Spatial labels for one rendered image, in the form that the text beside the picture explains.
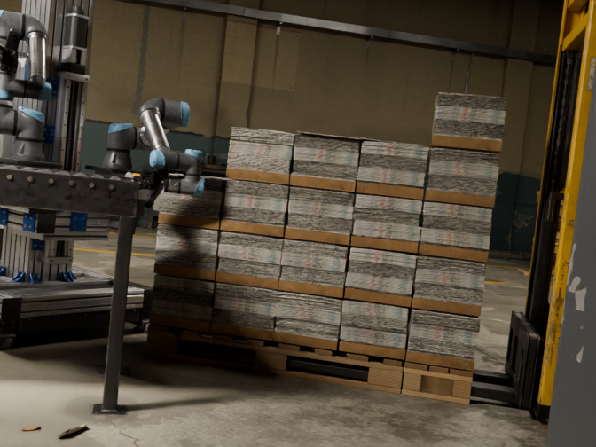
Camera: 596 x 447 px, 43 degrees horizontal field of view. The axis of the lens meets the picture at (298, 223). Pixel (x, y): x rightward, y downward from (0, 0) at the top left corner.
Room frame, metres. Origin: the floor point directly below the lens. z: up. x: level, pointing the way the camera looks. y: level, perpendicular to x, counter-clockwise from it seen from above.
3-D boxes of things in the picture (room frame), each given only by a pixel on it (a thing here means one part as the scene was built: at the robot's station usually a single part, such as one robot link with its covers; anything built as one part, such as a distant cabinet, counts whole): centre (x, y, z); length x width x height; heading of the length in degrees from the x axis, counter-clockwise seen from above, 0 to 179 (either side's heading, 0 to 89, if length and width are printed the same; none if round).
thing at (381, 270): (3.43, 0.02, 0.42); 1.17 x 0.39 x 0.83; 80
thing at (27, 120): (3.40, 1.26, 0.98); 0.13 x 0.12 x 0.14; 115
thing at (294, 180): (3.41, -0.12, 0.86); 0.38 x 0.29 x 0.04; 170
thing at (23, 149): (3.40, 1.25, 0.87); 0.15 x 0.15 x 0.10
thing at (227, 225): (3.43, 0.02, 0.40); 1.16 x 0.38 x 0.51; 80
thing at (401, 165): (3.36, -0.40, 0.95); 0.38 x 0.29 x 0.23; 170
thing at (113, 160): (3.79, 0.94, 0.87); 0.15 x 0.15 x 0.10
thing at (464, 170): (3.31, -0.69, 0.65); 0.39 x 0.30 x 1.29; 170
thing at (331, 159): (3.41, -0.12, 0.95); 0.38 x 0.29 x 0.23; 170
